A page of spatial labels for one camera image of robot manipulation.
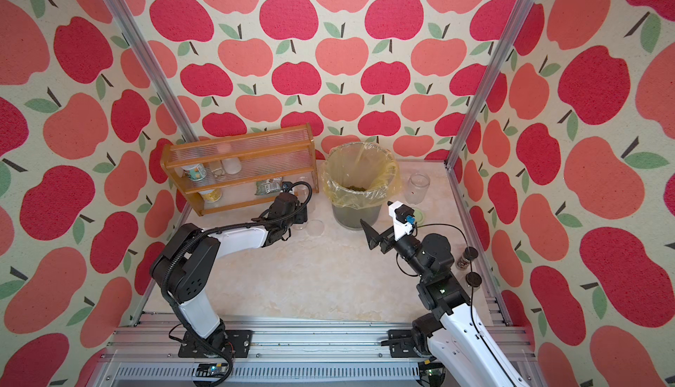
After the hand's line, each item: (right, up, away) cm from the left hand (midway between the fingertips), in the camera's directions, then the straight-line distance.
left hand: (301, 209), depth 96 cm
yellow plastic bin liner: (+23, +13, +6) cm, 27 cm away
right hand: (+25, 0, -27) cm, 37 cm away
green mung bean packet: (-15, +9, +12) cm, 21 cm away
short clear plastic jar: (+1, -5, -9) cm, 11 cm away
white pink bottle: (-26, +16, 0) cm, 31 cm away
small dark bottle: (+53, -18, -22) cm, 60 cm away
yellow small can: (-37, +4, +6) cm, 37 cm away
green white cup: (-37, +13, -4) cm, 40 cm away
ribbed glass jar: (+44, +8, +3) cm, 45 cm away
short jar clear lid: (+5, -7, +2) cm, 9 cm away
